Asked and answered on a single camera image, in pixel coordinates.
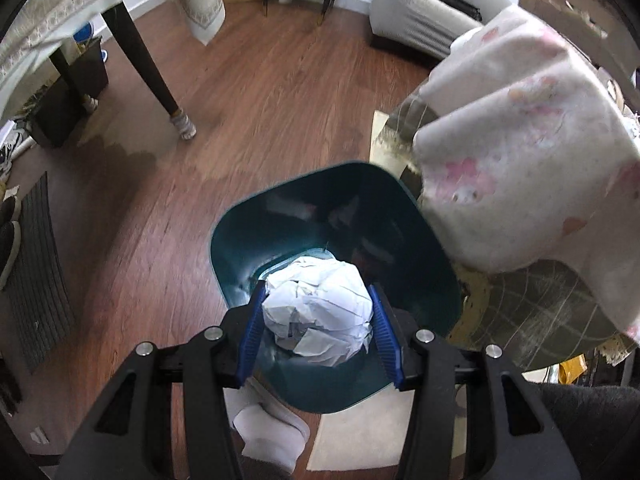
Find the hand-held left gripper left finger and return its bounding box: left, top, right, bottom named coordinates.
left=54, top=280, right=267, bottom=480

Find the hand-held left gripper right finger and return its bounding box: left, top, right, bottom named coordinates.
left=368, top=282, right=584, bottom=480

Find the white paper ball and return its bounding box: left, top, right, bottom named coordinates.
left=261, top=256, right=376, bottom=372

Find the teal plastic trash bin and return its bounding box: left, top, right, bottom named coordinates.
left=209, top=160, right=463, bottom=415

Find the grey slipper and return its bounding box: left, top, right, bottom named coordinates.
left=225, top=375, right=312, bottom=476

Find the beige rug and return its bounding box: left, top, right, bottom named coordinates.
left=306, top=385, right=471, bottom=473

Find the yellow padded envelope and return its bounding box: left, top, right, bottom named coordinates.
left=559, top=354, right=587, bottom=386

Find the grey striped door mat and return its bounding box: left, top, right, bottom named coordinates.
left=0, top=172, right=77, bottom=376

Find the pink printed tablecloth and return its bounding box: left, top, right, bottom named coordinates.
left=412, top=4, right=640, bottom=347

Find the black slip-on shoe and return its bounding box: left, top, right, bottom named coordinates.
left=0, top=220, right=23, bottom=291
left=0, top=194, right=21, bottom=231

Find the dark table leg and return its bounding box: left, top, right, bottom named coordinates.
left=102, top=2, right=197, bottom=139
left=49, top=49, right=101, bottom=113

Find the black storage box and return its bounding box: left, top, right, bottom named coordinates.
left=30, top=35, right=110, bottom=149

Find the white sneaker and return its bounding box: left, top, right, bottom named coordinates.
left=0, top=119, right=37, bottom=173

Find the grey armchair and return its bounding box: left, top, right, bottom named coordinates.
left=370, top=0, right=506, bottom=58

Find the blue plastic object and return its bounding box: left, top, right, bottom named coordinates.
left=74, top=21, right=108, bottom=62

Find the beige patterned tablecloth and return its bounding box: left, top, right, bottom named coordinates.
left=0, top=0, right=227, bottom=128

